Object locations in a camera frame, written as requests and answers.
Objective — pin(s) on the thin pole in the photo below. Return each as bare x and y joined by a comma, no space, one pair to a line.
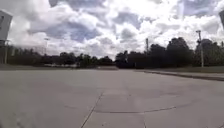
147,45

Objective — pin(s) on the light pole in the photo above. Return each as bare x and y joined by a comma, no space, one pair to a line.
45,45

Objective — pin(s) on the row of dark trees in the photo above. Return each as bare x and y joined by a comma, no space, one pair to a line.
173,53

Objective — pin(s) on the concrete kerb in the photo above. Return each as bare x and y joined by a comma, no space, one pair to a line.
186,74

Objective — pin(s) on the tall utility pole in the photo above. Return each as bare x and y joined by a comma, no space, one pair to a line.
201,50

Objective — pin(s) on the grey concrete pavement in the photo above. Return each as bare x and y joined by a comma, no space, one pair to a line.
133,96

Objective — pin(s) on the grass strip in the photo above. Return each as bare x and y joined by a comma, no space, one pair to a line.
196,69

